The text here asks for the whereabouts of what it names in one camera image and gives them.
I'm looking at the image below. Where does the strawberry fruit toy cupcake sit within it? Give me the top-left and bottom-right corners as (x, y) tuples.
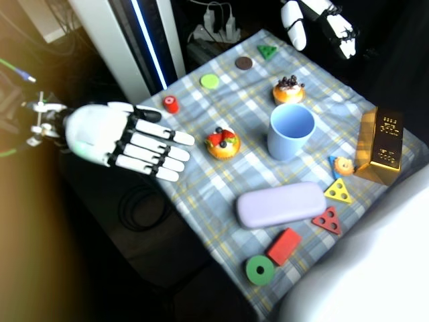
(204, 126), (241, 161)

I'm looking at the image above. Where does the blueberry toy cupcake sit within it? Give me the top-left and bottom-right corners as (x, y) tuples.
(271, 74), (306, 105)

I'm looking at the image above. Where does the light blue cup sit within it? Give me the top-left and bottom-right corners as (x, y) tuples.
(267, 103), (316, 161)

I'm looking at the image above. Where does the red cylinder block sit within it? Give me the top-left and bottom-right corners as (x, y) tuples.
(163, 95), (181, 114)

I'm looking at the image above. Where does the white column with blue light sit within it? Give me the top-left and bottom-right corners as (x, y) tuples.
(68, 0), (187, 103)

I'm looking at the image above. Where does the white box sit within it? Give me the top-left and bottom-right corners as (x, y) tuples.
(19, 0), (78, 44)

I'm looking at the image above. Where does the light green disc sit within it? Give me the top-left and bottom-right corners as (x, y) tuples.
(200, 73), (221, 90)

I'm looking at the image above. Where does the blue plaid cloth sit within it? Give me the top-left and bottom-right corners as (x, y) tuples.
(137, 28), (429, 321)

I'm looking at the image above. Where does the white power strip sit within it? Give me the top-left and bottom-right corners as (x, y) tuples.
(187, 23), (243, 44)

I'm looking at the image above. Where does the white plug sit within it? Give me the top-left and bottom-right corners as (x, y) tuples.
(203, 8), (216, 30)
(224, 13), (238, 38)

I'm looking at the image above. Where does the brown disc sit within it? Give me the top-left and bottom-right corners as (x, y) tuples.
(235, 56), (255, 70)

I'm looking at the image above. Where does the green triangle block with holes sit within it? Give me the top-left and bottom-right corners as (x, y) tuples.
(257, 44), (278, 61)

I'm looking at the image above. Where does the lilac glasses case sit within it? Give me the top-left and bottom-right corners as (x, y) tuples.
(236, 181), (328, 229)

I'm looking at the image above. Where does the red rectangular block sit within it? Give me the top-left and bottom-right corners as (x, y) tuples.
(266, 227), (302, 266)

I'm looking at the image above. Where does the blue triangle block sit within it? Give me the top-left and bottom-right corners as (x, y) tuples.
(328, 155), (343, 180)

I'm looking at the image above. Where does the red triangle block with holes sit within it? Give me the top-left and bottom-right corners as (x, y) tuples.
(311, 206), (343, 235)

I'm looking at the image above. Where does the yellow triangle block with holes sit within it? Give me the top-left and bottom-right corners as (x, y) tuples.
(323, 177), (354, 205)

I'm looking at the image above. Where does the orange flower-shaped cookie toy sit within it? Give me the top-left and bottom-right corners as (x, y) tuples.
(334, 156), (355, 177)

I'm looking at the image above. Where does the gold bar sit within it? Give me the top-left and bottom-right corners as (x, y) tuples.
(353, 106), (404, 187)

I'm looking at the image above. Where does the white blurred rounded shell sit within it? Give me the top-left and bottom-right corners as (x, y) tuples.
(278, 174), (429, 322)

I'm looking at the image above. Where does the green cable with usb plug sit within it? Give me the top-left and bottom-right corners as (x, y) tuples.
(0, 58), (37, 84)

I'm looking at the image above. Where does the black coiled cable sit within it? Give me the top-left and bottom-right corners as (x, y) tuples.
(119, 184), (168, 232)

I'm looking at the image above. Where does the green ring block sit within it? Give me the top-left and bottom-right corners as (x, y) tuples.
(245, 255), (275, 286)

